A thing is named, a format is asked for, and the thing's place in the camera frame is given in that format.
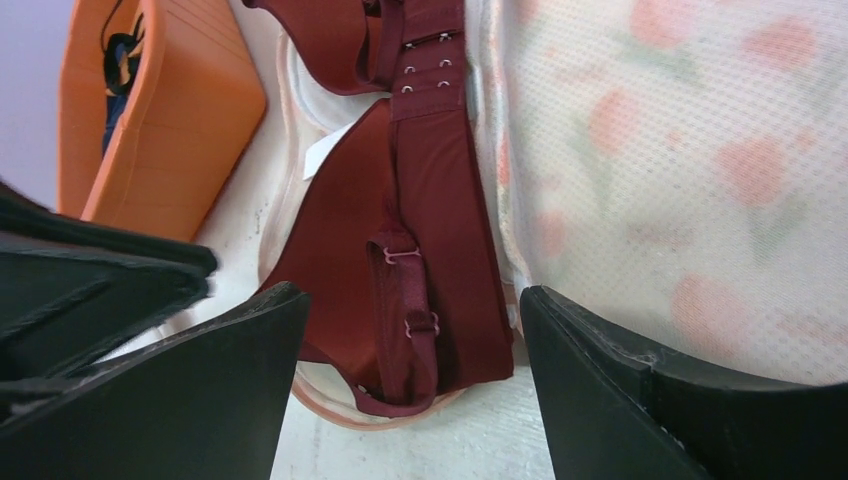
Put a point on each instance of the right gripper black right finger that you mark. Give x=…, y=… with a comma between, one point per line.
x=618, y=405

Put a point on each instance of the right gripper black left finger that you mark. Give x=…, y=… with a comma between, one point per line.
x=206, y=403

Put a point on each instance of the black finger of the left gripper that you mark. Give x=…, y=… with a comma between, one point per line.
x=73, y=291

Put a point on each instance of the orange plastic tub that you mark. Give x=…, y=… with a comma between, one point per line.
x=193, y=109

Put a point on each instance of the navy blue bra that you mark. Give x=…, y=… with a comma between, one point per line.
x=121, y=62

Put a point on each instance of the maroon bra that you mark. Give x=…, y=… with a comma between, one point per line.
x=393, y=240

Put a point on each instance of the floral padded bra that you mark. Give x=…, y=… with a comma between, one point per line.
x=678, y=168

